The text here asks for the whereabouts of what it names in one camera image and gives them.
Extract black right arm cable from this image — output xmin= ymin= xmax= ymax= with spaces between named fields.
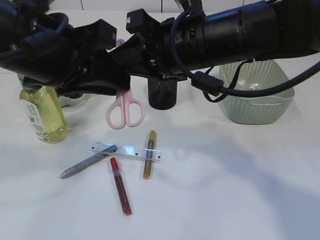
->
xmin=159 ymin=0 xmax=320 ymax=103

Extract gold glitter pen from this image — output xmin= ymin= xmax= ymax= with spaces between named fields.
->
xmin=142 ymin=130 xmax=157 ymax=180

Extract clear plastic sheet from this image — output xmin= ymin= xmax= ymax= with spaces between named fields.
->
xmin=235 ymin=79 xmax=261 ymax=91

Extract yellow tea plastic bottle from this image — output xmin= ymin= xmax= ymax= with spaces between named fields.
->
xmin=17 ymin=74 xmax=69 ymax=144

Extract red glitter pen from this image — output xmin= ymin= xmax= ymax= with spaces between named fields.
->
xmin=110 ymin=157 xmax=132 ymax=216

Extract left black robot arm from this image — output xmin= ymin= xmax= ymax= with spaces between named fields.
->
xmin=0 ymin=0 xmax=130 ymax=96

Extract black mesh pen holder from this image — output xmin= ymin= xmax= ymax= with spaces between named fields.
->
xmin=147 ymin=78 xmax=178 ymax=110

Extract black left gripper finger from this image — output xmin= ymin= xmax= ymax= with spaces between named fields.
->
xmin=57 ymin=50 xmax=131 ymax=96

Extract pink purple capped scissors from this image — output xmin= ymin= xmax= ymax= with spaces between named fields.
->
xmin=105 ymin=38 xmax=146 ymax=130

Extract silver glitter pen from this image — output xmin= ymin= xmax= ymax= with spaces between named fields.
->
xmin=59 ymin=144 xmax=117 ymax=179

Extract green plastic woven basket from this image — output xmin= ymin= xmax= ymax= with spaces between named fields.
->
xmin=219 ymin=60 xmax=295 ymax=125

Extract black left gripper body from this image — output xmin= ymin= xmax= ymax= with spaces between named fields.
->
xmin=24 ymin=19 xmax=117 ymax=88

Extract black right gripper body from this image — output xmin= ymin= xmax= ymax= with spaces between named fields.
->
xmin=126 ymin=8 xmax=182 ymax=74

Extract clear plastic ruler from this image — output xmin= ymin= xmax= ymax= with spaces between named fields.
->
xmin=90 ymin=142 xmax=164 ymax=162

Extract green wavy glass plate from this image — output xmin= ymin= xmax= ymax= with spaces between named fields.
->
xmin=58 ymin=93 xmax=98 ymax=108

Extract right black blue robot arm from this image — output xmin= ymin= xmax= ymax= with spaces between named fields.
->
xmin=110 ymin=0 xmax=320 ymax=81

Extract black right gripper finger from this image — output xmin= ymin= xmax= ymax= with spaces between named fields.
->
xmin=107 ymin=34 xmax=147 ymax=67
xmin=127 ymin=64 xmax=187 ymax=82

